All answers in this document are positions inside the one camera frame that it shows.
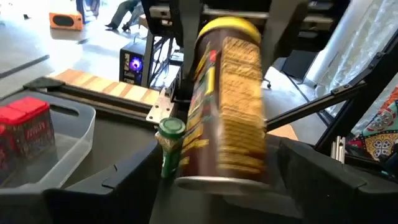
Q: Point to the red-lid spice tin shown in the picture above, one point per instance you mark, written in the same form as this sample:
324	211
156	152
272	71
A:
31	130
3	155

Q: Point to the orange speaker box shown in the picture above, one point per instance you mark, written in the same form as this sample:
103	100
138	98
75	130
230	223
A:
74	21

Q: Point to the clear plastic bin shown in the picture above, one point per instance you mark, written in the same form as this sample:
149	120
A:
77	137

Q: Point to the green-lid glass spice jar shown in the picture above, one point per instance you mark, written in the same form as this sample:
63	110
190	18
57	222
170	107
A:
171	127

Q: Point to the silver aluminium post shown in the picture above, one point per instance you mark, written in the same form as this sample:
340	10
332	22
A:
338	149

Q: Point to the yellow-lid brown spice jar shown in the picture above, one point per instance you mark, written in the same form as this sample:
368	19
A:
224	109

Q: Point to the person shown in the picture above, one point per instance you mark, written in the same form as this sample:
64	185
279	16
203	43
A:
121	12

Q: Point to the colourful mandala cloth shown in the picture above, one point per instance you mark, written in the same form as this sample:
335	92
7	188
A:
382	137

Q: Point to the white plastic sheeting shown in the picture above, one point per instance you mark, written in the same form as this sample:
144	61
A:
357	46

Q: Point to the silver metal bracket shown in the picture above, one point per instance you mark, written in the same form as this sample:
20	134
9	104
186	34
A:
160	109

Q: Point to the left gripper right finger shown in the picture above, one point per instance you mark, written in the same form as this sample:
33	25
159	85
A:
335	199

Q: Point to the computer tower purple light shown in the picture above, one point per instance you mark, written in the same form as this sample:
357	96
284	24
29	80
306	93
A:
135	63

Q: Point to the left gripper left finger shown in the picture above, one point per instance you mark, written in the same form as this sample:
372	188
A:
77	205

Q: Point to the black aluminium table frame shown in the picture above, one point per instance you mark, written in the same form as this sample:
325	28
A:
311	105

